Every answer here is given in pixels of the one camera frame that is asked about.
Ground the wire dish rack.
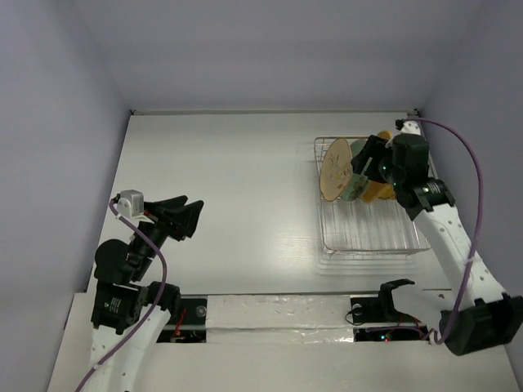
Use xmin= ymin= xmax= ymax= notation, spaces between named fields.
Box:
xmin=313 ymin=136 xmax=440 ymax=256

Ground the beige bird pattern plate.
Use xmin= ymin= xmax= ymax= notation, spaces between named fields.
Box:
xmin=320 ymin=138 xmax=352 ymax=202

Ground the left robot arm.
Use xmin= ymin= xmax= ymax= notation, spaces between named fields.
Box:
xmin=76 ymin=189 xmax=204 ymax=391

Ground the yellow plate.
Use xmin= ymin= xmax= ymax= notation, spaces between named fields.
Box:
xmin=378 ymin=184 xmax=396 ymax=200
xmin=360 ymin=130 xmax=394 ymax=204

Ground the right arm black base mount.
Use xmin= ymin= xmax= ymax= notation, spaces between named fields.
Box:
xmin=345 ymin=278 xmax=414 ymax=327

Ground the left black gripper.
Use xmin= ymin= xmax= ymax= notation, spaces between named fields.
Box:
xmin=131 ymin=194 xmax=203 ymax=278

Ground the front yellow plate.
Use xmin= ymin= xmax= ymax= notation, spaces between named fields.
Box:
xmin=360 ymin=130 xmax=394 ymax=204

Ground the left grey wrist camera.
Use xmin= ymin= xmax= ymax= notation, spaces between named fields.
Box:
xmin=114 ymin=189 xmax=145 ymax=221

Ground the green flower plate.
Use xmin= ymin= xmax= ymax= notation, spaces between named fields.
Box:
xmin=341 ymin=139 xmax=369 ymax=202

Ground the middle yellow plate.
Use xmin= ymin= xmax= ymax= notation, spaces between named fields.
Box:
xmin=378 ymin=184 xmax=396 ymax=200

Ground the white foam block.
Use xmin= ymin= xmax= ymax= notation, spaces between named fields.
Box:
xmin=205 ymin=295 xmax=354 ymax=345

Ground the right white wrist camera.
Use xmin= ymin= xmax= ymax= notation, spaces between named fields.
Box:
xmin=395 ymin=119 xmax=422 ymax=136

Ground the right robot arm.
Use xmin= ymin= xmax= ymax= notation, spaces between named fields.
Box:
xmin=351 ymin=133 xmax=522 ymax=356

